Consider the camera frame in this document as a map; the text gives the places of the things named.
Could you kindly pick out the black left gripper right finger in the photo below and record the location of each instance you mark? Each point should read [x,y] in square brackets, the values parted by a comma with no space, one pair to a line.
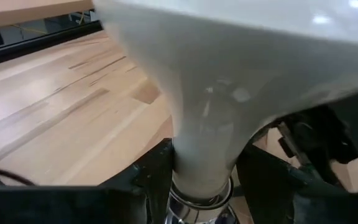
[291,205]

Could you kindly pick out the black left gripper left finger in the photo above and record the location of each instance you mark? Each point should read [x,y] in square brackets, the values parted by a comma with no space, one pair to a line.
[73,205]

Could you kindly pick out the white lightbulb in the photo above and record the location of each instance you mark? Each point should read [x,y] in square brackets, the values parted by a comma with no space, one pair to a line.
[228,56]

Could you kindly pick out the beige wooden desk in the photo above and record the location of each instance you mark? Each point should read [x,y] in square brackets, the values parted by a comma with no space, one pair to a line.
[26,12]

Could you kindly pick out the black metal table frame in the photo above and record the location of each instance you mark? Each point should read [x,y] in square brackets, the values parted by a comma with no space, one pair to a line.
[26,46]

